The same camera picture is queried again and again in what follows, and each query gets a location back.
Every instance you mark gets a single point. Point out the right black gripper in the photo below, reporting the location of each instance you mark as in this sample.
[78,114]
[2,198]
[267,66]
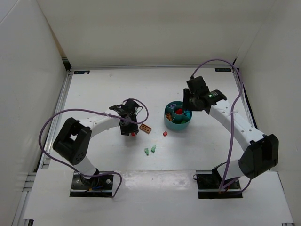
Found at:
[186,103]

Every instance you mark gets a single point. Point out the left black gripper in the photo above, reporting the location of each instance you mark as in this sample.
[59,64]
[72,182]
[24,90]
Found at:
[129,130]

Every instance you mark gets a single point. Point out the long teal lego brick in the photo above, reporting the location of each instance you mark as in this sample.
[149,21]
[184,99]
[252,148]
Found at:
[188,114]

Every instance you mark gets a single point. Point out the big red lego block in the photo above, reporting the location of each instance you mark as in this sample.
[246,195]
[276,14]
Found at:
[179,111]

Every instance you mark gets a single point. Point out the orange studded lego brick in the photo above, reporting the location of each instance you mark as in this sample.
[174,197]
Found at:
[169,116]

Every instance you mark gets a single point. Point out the green lego slope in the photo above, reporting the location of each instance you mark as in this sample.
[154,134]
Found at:
[153,149]
[146,150]

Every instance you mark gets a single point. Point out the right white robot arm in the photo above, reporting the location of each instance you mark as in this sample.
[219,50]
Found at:
[260,151]

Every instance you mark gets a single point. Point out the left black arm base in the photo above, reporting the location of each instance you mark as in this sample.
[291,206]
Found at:
[99,187]

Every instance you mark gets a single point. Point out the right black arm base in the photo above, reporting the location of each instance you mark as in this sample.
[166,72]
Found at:
[208,182]

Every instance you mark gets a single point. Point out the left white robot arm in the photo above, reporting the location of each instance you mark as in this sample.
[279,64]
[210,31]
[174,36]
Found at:
[73,139]

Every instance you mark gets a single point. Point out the orange flat lego plate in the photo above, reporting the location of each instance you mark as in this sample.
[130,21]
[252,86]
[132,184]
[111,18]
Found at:
[145,128]

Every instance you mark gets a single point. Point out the teal divided round container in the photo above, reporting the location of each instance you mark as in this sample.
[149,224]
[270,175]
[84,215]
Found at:
[176,119]

